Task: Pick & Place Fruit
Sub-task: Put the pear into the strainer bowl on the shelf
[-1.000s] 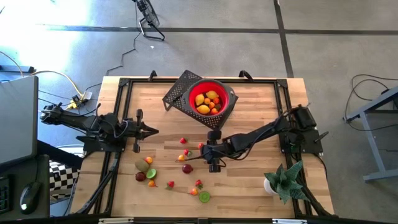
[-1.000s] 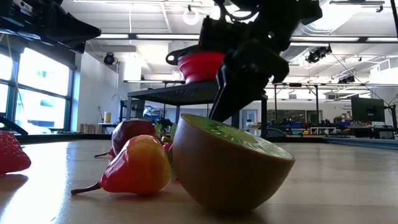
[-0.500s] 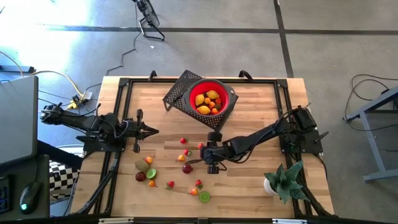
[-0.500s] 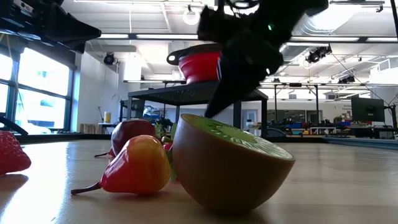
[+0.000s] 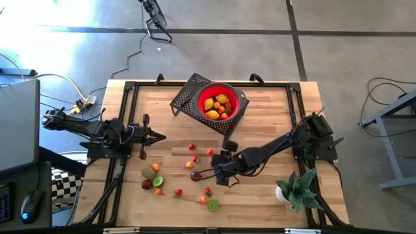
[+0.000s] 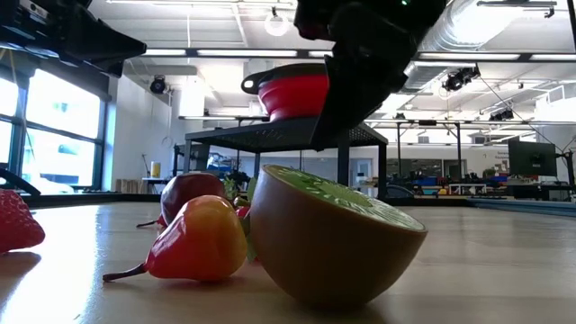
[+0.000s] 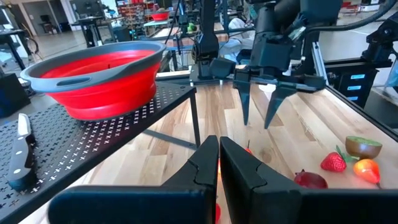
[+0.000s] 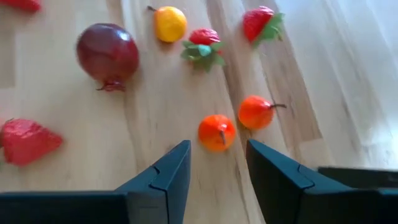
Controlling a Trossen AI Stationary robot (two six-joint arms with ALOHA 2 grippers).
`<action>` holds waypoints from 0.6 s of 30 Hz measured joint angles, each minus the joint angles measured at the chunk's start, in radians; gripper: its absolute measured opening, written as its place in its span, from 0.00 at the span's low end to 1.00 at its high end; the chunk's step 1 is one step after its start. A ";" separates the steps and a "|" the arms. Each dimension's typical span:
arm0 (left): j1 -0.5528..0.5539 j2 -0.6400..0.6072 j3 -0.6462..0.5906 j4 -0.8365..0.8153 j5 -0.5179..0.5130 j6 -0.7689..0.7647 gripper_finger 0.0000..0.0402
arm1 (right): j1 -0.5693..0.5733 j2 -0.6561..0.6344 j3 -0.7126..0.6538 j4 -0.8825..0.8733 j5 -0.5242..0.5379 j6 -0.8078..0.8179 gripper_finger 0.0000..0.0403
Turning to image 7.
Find black control box blue labels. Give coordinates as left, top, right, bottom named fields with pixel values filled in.
left=326, top=68, right=379, bottom=109

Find red collapsible colander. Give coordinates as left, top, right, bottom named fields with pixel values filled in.
left=151, top=11, right=170, bottom=22
left=20, top=40, right=167, bottom=121

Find red yellow pear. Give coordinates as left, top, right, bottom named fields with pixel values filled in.
left=353, top=158, right=382, bottom=189

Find halved kiwi fruit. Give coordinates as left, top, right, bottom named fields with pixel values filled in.
left=345, top=136, right=383, bottom=160

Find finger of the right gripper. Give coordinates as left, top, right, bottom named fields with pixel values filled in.
left=238, top=81, right=252, bottom=126
left=264, top=85, right=298, bottom=130

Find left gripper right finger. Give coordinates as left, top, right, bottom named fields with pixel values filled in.
left=220, top=137, right=398, bottom=224

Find dark red toy apple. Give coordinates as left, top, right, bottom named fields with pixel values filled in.
left=294, top=169, right=329, bottom=190

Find black perforated metal shelf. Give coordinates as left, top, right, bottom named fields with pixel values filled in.
left=0, top=81, right=202, bottom=224

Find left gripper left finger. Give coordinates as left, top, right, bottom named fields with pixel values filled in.
left=48, top=135, right=220, bottom=224

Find person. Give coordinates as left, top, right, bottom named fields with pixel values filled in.
left=219, top=17, right=259, bottom=65

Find silver frame bracket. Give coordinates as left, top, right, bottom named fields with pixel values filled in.
left=312, top=41, right=328, bottom=82

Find black handled kitchen knife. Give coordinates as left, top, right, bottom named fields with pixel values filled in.
left=6, top=113, right=37, bottom=192

